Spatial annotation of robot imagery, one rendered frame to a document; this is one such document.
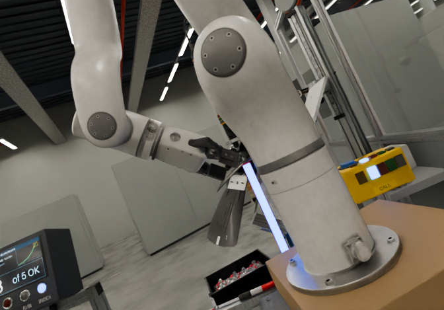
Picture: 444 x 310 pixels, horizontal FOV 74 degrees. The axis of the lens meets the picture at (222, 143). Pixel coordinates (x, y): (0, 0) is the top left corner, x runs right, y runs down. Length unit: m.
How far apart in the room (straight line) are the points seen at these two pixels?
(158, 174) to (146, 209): 0.76
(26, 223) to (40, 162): 5.60
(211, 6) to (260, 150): 0.26
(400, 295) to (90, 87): 0.52
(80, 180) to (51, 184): 1.01
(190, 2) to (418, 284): 0.52
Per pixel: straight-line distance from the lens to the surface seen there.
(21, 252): 1.00
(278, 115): 0.45
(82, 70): 0.57
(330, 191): 0.48
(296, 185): 0.46
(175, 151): 0.59
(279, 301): 0.67
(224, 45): 0.41
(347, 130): 1.69
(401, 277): 0.48
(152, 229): 6.61
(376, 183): 0.85
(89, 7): 0.65
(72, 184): 13.33
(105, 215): 13.21
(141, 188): 6.58
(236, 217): 1.18
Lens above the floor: 1.23
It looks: 3 degrees up
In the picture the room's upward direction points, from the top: 24 degrees counter-clockwise
